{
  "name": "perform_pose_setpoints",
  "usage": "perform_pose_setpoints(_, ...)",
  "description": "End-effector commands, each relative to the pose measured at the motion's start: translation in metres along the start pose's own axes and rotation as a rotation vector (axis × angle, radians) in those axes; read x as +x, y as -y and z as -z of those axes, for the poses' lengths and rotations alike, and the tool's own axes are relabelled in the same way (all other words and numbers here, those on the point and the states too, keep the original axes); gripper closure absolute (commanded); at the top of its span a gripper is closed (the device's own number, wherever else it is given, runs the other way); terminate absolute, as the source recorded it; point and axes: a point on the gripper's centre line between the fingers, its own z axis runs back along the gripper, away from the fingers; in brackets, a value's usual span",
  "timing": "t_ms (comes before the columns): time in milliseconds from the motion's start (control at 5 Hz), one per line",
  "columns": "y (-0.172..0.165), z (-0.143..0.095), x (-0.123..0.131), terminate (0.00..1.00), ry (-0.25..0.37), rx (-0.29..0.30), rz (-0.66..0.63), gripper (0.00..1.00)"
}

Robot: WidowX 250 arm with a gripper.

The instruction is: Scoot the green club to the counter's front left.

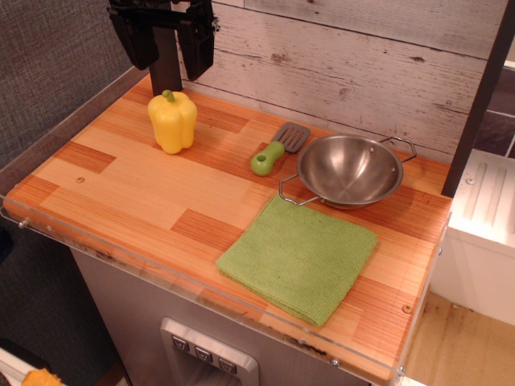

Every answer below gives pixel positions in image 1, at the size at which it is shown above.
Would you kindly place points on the yellow toy bell pepper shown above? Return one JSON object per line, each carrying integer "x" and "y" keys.
{"x": 173, "y": 118}

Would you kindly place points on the grey spatula green handle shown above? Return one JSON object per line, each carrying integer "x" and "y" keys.
{"x": 289, "y": 138}

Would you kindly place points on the clear acrylic edge guard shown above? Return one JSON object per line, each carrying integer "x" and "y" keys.
{"x": 368, "y": 333}

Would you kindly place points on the silver button panel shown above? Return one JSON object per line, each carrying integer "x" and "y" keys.
{"x": 198, "y": 359}

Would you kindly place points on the green cloth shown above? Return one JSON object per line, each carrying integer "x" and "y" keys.
{"x": 299, "y": 259}

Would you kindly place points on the dark right upright post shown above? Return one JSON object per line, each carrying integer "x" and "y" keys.
{"x": 490, "y": 77}

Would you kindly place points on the yellow object bottom left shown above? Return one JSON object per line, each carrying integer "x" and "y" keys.
{"x": 41, "y": 377}

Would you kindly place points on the grey toy kitchen cabinet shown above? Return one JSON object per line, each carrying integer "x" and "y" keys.
{"x": 132, "y": 309}

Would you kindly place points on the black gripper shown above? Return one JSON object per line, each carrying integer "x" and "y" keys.
{"x": 133, "y": 22}

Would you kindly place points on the steel bowl with handles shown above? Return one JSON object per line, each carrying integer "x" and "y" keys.
{"x": 348, "y": 171}

